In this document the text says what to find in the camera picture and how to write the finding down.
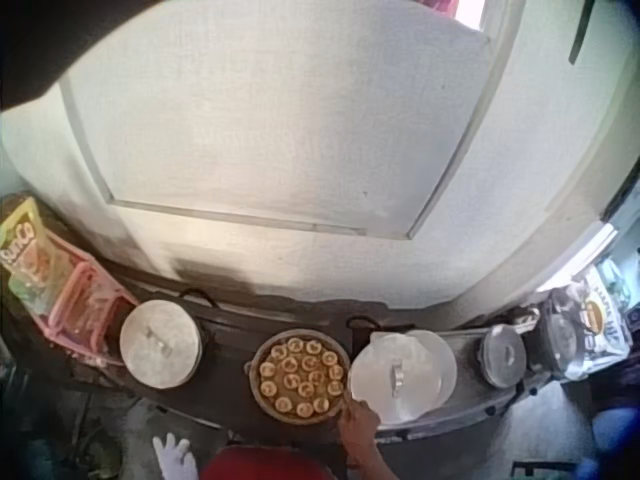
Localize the person's right hand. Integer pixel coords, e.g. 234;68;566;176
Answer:
337;396;382;467

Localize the person's left hand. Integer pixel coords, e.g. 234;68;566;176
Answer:
152;432;200;480

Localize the white lid with knob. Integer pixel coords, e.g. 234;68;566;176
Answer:
348;331;445;426

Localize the batch of small round cakes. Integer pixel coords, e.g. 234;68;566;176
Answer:
258;337;347;419

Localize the round pan with moulds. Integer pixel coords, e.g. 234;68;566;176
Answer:
243;328;352;427

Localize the pale round lid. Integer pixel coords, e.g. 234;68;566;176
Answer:
407;328;459;404

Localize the black stove counter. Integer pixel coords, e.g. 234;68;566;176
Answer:
59;262;556;454

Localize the small grey lidded pot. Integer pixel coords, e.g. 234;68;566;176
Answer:
475;323;530;390

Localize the pink plastic container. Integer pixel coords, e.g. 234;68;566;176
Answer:
47;232;140;359

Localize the dark lidded pot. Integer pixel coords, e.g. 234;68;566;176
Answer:
524;294;584;374

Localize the yellow green printed packet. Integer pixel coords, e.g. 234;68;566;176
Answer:
0;196;57;282

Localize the white printed bag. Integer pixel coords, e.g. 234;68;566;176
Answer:
562;263;635;382

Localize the blue plastic tub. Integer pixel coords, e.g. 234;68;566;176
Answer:
589;405;640;480

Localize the black hanging object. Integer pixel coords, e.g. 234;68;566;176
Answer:
568;0;607;65

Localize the flat silver lid with handle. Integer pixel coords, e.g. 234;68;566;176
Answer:
118;298;202;391

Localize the black pan with wire handle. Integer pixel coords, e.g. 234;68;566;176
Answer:
175;288;220;374

